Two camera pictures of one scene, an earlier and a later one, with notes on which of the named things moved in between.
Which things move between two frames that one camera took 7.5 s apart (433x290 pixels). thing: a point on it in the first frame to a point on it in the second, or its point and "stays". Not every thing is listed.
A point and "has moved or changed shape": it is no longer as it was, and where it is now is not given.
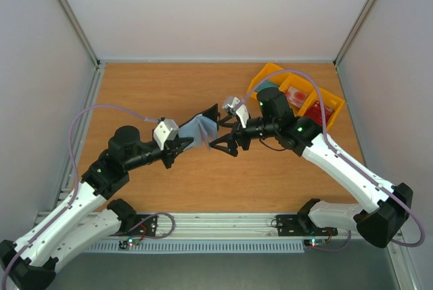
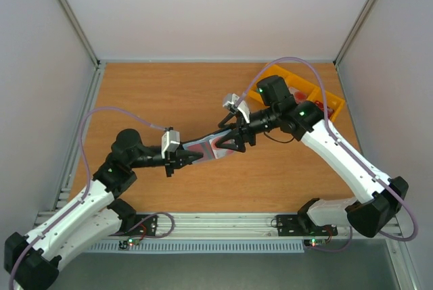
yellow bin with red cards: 332,103 stays
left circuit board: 132,241 stays
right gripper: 241,138 stays
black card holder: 203,129 has moved or changed shape
